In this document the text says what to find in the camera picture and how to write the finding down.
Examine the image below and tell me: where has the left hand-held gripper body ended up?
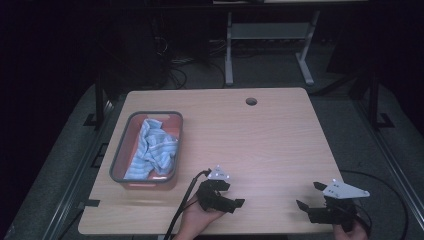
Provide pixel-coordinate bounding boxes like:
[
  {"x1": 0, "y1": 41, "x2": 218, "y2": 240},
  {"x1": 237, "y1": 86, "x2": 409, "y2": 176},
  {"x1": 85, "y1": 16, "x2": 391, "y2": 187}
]
[{"x1": 195, "y1": 164, "x2": 235, "y2": 214}]

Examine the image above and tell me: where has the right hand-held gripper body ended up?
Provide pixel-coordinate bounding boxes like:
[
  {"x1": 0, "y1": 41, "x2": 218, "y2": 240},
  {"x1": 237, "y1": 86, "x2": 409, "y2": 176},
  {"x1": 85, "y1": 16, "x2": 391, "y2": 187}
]
[{"x1": 307, "y1": 178, "x2": 371, "y2": 232}]

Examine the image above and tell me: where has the person's right hand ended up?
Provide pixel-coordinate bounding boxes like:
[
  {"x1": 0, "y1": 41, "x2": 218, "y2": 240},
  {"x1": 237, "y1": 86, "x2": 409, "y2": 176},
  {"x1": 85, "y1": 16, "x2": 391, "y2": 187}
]
[{"x1": 332, "y1": 219, "x2": 370, "y2": 240}]

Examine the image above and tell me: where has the person's left hand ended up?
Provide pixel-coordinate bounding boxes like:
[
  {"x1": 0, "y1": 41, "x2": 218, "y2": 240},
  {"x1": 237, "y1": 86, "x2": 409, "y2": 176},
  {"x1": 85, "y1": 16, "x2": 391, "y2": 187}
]
[{"x1": 172, "y1": 195, "x2": 225, "y2": 240}]

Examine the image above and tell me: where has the blue striped cloth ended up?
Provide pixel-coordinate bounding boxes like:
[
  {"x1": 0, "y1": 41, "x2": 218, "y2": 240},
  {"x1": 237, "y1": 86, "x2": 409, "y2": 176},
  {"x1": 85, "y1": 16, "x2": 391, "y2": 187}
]
[{"x1": 123, "y1": 118, "x2": 180, "y2": 181}]

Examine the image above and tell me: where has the red plastic bin grey rim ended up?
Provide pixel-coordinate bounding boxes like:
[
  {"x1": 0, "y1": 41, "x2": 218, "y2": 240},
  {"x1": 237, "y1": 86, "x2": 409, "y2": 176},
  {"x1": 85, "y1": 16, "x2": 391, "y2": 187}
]
[{"x1": 109, "y1": 110, "x2": 184, "y2": 191}]

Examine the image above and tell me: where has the black tape strip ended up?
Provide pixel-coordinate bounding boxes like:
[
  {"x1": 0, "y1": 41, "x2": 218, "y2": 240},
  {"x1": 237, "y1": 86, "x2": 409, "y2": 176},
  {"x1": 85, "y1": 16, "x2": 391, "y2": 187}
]
[{"x1": 78, "y1": 198, "x2": 101, "y2": 209}]

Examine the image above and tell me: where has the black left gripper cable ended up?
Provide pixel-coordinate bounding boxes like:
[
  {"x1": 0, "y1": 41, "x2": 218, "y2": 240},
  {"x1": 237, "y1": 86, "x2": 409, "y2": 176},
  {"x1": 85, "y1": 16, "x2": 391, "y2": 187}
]
[{"x1": 162, "y1": 168, "x2": 213, "y2": 240}]

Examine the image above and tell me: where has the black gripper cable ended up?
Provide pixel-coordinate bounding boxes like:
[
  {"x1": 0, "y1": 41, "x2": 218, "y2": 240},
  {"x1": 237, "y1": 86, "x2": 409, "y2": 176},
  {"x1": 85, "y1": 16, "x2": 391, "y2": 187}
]
[
  {"x1": 339, "y1": 169, "x2": 410, "y2": 240},
  {"x1": 162, "y1": 168, "x2": 213, "y2": 240}
]

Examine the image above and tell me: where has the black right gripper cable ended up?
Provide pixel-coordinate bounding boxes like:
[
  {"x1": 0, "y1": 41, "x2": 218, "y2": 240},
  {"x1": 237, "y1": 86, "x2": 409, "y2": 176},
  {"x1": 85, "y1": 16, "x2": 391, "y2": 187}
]
[{"x1": 339, "y1": 169, "x2": 410, "y2": 240}]

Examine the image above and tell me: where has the aluminium frame rail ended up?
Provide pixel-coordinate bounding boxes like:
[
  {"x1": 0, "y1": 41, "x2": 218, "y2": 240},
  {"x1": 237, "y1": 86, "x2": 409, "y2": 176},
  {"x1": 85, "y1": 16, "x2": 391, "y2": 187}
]
[
  {"x1": 353, "y1": 99, "x2": 424, "y2": 233},
  {"x1": 39, "y1": 99, "x2": 116, "y2": 240}
]

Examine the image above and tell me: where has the black metal post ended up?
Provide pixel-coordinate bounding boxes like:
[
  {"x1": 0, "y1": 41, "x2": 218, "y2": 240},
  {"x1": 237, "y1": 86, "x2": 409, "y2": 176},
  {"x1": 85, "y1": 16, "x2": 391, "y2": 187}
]
[
  {"x1": 83, "y1": 64, "x2": 108, "y2": 130},
  {"x1": 366, "y1": 71, "x2": 396, "y2": 131}
]

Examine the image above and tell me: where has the tangle of black floor cables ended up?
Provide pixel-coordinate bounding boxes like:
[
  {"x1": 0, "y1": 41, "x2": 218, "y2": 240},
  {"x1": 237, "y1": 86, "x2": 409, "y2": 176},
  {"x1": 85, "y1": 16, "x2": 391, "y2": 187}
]
[{"x1": 151, "y1": 34, "x2": 228, "y2": 91}]

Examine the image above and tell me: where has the grey metal table frame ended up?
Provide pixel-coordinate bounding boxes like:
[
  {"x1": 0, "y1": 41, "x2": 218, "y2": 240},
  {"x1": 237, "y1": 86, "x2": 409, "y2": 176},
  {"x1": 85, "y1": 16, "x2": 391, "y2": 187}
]
[{"x1": 224, "y1": 9, "x2": 322, "y2": 88}]

